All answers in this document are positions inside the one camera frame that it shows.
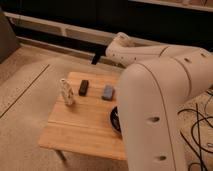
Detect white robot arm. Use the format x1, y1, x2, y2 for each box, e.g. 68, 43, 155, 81
106, 32, 213, 171

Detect white patterned ceramic cup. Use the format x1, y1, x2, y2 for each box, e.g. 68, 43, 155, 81
60, 79, 74, 106

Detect blue sponge block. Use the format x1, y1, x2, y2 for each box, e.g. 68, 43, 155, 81
102, 85, 114, 101

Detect black rectangular block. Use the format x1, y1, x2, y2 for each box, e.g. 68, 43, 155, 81
78, 80, 89, 96

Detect black bowl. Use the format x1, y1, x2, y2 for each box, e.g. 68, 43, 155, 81
110, 107, 121, 134

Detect black table leg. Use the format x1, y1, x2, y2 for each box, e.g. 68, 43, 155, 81
55, 150, 67, 162

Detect dark post base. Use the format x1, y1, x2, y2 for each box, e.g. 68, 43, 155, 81
91, 51, 103, 65

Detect black floor cables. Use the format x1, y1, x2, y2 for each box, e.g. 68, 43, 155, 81
177, 88, 213, 171

